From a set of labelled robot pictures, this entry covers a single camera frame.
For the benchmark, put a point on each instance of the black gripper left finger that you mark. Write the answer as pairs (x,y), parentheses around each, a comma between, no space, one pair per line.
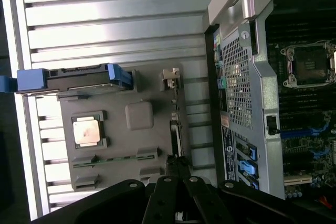
(162,200)

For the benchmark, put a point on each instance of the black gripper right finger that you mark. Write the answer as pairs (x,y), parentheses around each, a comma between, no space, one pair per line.
(207,203)

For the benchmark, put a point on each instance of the blue card retainer clip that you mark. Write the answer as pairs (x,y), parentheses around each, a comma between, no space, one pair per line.
(246,168)
(251,151)

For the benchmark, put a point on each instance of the green RAM stick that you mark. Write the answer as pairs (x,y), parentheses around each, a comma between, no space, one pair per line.
(115,159)

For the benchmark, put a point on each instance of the grey parts rack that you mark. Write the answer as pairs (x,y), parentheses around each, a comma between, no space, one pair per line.
(118,142)

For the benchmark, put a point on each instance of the white expansion slot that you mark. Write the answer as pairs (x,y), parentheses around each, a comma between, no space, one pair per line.
(298,181)

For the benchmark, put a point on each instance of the silver CPU chip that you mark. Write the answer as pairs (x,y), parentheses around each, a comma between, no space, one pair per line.
(86,132)

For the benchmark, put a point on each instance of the green motherboard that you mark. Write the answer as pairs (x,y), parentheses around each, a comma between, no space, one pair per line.
(302,142)

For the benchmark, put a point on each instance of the long blue expansion slot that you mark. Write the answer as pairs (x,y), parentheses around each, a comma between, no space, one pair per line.
(296,131)

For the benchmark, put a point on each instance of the black and silver PC case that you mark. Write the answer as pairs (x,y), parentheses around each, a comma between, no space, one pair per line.
(262,90)

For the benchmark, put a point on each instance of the hard disk in blue caddy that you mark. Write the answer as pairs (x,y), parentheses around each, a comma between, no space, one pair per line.
(78,79)

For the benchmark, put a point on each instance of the CPU socket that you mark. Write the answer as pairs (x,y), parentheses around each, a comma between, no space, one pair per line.
(308,65)

